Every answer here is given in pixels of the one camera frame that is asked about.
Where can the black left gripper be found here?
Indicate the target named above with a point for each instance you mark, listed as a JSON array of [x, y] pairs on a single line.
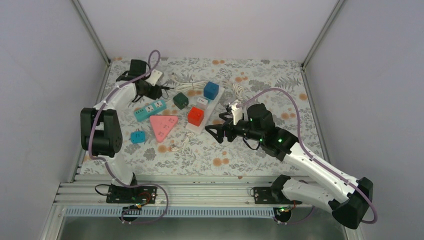
[[154, 95]]

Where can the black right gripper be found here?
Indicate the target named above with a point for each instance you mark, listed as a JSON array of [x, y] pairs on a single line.
[[220, 128]]

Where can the white multicolour power strip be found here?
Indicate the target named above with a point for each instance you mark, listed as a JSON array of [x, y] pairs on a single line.
[[207, 113]]

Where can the red cube socket adapter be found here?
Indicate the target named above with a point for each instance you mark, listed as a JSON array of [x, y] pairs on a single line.
[[195, 116]]

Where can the dark green cube adapter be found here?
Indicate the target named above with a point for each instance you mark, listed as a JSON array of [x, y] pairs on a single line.
[[180, 100]]

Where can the blue cube socket adapter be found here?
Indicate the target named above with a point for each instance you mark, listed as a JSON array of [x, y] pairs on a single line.
[[211, 90]]

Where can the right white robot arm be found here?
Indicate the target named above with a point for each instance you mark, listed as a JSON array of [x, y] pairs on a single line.
[[346, 197]]

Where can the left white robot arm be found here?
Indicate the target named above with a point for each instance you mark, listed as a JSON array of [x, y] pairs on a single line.
[[100, 128]]

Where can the teal power strip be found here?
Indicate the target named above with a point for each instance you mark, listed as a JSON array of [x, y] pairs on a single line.
[[149, 110]]

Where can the floral patterned table mat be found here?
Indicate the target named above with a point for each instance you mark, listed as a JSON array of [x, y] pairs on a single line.
[[278, 84]]

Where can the pink triangular power strip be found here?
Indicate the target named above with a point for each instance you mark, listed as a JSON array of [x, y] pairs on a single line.
[[162, 125]]

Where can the cyan small socket adapter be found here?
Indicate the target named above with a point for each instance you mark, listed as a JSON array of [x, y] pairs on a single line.
[[138, 137]]

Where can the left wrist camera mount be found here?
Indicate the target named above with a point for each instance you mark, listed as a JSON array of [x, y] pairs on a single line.
[[154, 77]]

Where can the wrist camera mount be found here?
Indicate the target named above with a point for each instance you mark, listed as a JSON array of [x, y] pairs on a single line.
[[154, 77], [236, 109]]

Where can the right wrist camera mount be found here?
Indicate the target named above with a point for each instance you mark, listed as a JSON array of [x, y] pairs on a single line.
[[236, 109]]

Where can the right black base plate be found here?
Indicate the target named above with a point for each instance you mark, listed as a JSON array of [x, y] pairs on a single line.
[[264, 196]]

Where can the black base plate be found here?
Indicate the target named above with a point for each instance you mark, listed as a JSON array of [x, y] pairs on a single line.
[[264, 196], [138, 195]]

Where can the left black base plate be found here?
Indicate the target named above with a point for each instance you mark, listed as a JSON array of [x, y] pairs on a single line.
[[138, 195]]

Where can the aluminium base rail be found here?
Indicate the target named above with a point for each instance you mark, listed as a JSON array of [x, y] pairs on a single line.
[[180, 194]]

